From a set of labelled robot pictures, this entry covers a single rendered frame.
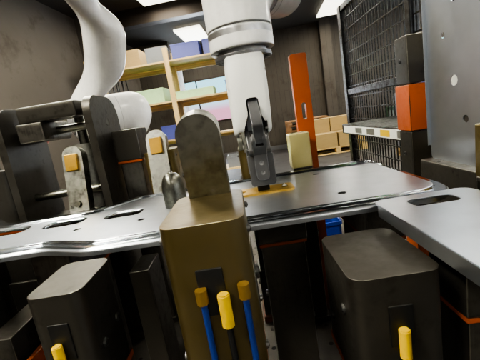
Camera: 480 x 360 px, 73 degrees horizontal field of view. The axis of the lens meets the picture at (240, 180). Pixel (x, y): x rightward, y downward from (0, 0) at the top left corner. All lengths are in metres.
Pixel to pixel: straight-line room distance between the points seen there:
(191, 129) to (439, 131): 0.39
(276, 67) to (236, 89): 9.32
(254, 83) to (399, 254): 0.24
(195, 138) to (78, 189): 0.41
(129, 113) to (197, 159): 0.74
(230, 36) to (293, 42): 9.43
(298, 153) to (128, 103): 0.59
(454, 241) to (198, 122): 0.21
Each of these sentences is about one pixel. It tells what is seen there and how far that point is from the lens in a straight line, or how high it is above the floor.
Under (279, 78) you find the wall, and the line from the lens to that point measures 9.68.
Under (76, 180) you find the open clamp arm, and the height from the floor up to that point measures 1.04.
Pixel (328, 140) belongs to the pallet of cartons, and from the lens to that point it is 7.34.
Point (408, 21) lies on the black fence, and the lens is 1.21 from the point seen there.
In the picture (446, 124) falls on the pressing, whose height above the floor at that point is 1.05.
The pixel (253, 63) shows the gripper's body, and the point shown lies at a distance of 0.41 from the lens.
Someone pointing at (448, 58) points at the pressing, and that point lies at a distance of 0.53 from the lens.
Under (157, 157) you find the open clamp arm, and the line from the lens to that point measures 0.61.
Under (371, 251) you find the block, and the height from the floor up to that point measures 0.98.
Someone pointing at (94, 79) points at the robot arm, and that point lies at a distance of 0.93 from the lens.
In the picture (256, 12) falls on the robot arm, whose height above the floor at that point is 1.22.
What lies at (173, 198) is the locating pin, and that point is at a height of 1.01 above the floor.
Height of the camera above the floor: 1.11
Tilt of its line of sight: 11 degrees down
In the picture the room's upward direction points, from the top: 9 degrees counter-clockwise
